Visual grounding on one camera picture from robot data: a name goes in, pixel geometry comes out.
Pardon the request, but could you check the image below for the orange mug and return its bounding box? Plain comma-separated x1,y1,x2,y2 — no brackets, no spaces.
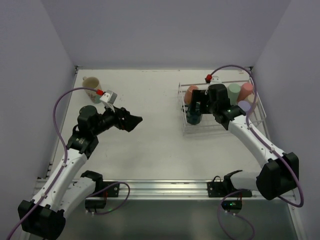
183,85,199,105

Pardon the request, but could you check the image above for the dark green mug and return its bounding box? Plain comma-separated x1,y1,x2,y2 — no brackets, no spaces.
182,102,203,125

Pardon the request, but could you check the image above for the lavender cup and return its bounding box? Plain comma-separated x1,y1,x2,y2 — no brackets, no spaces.
237,100,251,113

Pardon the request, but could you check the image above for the cream and mint floral mug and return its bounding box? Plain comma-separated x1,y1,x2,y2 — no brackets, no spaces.
82,76,104,104

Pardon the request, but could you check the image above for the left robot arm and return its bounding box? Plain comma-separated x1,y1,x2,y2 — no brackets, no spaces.
18,105,143,240

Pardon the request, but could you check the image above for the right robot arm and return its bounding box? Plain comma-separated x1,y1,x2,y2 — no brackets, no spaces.
188,84,299,200

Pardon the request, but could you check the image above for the light green cup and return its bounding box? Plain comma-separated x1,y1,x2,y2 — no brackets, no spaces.
227,83,241,106

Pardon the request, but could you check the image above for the coral pink cup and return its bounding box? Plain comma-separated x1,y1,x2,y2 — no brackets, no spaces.
237,82,254,102

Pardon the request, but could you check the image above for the beige cup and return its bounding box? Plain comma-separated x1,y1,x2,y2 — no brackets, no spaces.
245,94,259,109

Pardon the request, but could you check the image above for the left black control box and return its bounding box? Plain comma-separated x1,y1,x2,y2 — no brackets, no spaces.
84,199,107,213

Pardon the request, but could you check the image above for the black control box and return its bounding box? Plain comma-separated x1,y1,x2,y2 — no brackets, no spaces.
84,199,107,213
221,199,243,214

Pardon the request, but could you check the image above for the right black control box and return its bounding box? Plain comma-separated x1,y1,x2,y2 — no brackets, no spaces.
221,199,243,214

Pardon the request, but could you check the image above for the clear wire dish rack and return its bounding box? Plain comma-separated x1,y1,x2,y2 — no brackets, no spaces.
177,79,268,136

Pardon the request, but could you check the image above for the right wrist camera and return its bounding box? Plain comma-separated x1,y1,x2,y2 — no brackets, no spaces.
204,74,222,85

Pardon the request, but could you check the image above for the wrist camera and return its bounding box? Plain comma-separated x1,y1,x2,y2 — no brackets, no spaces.
100,90,118,105
204,74,222,85

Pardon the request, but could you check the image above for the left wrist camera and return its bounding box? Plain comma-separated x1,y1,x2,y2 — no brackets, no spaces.
100,90,118,105

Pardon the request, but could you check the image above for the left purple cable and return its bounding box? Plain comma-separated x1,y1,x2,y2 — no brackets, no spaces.
5,87,131,240

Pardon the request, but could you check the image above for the aluminium mounting rail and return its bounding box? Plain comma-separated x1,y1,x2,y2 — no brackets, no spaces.
31,178,296,201

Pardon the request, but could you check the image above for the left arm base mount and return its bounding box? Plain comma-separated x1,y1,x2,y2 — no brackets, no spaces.
87,181,120,198

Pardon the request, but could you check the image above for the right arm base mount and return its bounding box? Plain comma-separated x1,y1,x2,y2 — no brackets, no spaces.
206,170,242,198

